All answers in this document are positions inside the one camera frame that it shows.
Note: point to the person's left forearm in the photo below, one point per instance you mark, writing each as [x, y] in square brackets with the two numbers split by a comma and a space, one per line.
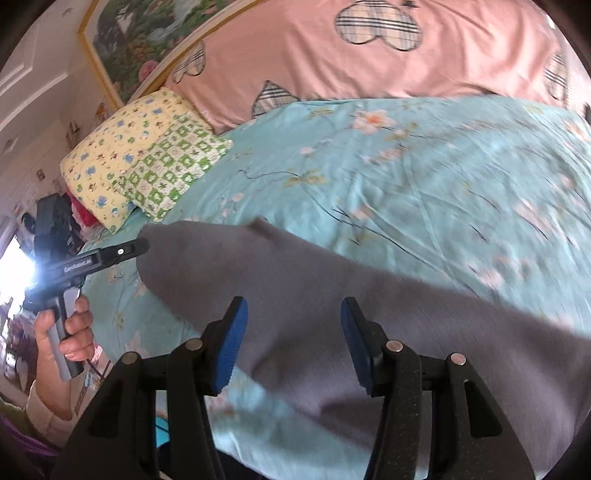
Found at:
[46, 410]

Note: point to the green checkered pillow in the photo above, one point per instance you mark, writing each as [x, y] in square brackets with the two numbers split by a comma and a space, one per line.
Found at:
[175, 166]

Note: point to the grey fleece pants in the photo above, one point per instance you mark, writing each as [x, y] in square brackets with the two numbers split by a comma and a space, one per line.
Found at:
[323, 304]

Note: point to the yellow cartoon print pillow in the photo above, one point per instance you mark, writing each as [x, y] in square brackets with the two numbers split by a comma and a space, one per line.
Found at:
[111, 147]

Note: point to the gold framed floral picture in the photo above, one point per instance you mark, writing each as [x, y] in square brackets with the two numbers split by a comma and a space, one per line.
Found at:
[134, 37]

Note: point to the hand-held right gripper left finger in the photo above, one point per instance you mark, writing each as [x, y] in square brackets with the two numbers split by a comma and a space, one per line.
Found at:
[231, 344]

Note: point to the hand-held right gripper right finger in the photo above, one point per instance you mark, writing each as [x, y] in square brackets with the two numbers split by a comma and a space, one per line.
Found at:
[358, 339]

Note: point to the pink quilt with plaid hearts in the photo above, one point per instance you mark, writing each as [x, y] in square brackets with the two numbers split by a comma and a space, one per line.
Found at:
[300, 46]

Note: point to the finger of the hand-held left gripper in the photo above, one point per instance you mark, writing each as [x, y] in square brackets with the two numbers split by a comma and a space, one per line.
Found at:
[122, 252]

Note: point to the turquoise floral bed sheet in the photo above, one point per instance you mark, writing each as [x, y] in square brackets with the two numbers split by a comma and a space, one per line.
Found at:
[415, 184]

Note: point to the person's left hand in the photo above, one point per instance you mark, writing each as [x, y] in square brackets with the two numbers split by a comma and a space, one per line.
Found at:
[81, 323]

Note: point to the red cloth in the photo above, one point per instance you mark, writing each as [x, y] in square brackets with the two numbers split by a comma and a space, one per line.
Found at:
[83, 214]

